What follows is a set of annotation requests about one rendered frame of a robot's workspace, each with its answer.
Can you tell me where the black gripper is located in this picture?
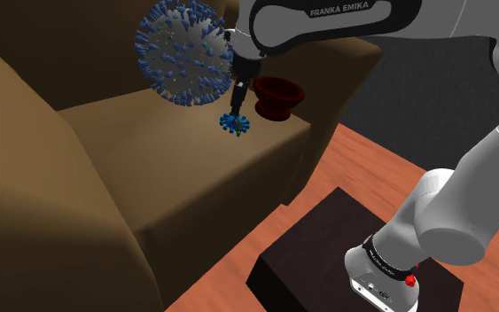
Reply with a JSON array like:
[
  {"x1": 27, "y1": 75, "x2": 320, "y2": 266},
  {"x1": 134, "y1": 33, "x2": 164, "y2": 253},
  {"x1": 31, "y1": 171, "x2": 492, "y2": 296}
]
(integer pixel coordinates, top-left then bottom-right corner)
[{"x1": 229, "y1": 53, "x2": 262, "y2": 119}]

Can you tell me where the small blue spiky ball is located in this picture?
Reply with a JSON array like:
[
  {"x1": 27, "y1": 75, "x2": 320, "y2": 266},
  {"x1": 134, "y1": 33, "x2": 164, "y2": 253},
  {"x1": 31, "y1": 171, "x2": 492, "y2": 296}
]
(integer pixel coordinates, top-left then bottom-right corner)
[{"x1": 219, "y1": 112, "x2": 251, "y2": 137}]

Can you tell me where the dark red bowl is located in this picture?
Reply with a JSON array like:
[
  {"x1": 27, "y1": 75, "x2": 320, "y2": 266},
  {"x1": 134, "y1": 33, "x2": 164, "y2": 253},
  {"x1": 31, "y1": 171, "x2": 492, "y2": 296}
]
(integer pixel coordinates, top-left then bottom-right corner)
[{"x1": 252, "y1": 76, "x2": 307, "y2": 122}]

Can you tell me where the large grey blue-spiked ball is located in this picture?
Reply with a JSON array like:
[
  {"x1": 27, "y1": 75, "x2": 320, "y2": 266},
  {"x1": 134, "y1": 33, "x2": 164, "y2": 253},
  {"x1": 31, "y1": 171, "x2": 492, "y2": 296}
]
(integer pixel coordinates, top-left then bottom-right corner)
[{"x1": 134, "y1": 0, "x2": 236, "y2": 107}]

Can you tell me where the brown sofa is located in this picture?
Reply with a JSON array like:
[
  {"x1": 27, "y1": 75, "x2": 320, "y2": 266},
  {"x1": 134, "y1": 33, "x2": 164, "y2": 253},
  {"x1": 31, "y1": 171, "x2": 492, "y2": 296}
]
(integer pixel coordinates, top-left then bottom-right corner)
[{"x1": 0, "y1": 0, "x2": 384, "y2": 312}]

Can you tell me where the dark robot stand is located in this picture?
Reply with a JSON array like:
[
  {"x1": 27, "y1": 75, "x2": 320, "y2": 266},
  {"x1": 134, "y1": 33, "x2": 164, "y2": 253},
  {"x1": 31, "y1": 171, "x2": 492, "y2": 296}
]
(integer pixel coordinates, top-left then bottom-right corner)
[{"x1": 245, "y1": 186, "x2": 465, "y2": 312}]

